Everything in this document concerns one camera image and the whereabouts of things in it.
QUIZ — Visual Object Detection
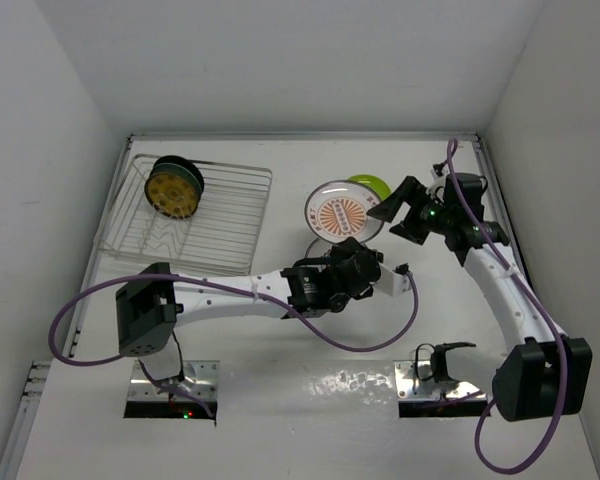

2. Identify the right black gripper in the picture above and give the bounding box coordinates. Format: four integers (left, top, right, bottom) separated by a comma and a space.
368, 175, 455, 244

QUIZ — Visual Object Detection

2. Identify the lime green plate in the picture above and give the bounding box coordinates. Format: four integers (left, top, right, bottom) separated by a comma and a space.
348, 174, 392, 200

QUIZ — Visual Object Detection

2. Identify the white plate teal cloud design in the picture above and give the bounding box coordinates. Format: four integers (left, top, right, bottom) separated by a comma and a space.
304, 238, 333, 258

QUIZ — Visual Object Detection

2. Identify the white plate orange sunburst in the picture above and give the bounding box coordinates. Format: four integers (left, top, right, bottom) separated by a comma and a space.
304, 180, 384, 244

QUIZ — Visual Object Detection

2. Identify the yellow ornate plate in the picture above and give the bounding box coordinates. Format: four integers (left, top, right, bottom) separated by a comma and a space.
144, 166, 203, 220

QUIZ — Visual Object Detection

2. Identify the teal blue patterned plate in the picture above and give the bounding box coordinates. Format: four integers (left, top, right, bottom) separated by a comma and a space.
154, 158, 205, 196

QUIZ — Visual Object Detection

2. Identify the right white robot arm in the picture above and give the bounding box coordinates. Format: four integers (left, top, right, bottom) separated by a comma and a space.
367, 173, 593, 422

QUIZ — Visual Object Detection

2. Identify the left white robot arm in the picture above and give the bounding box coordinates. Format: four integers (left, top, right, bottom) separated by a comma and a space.
115, 238, 384, 380

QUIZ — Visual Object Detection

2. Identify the black plate white squiggle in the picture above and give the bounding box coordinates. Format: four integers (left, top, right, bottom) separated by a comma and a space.
154, 155, 205, 189

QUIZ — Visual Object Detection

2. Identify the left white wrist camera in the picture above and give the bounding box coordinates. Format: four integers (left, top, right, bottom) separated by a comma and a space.
374, 264, 412, 297

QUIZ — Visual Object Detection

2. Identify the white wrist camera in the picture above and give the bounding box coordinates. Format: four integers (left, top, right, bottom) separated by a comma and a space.
374, 264, 412, 297
429, 161, 448, 191

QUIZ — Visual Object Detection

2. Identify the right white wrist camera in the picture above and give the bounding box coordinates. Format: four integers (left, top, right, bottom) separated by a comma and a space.
429, 161, 448, 191

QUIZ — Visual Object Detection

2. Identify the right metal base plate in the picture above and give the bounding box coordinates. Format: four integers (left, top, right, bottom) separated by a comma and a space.
394, 360, 488, 402

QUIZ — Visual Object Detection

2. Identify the metal base plate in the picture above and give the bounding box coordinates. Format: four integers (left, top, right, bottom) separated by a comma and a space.
127, 360, 220, 402
394, 360, 488, 402

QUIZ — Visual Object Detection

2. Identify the metal wire dish rack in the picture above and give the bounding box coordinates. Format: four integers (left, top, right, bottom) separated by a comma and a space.
97, 154, 273, 276

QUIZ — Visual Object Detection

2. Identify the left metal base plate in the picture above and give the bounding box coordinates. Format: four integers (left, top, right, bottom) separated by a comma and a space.
127, 360, 220, 402

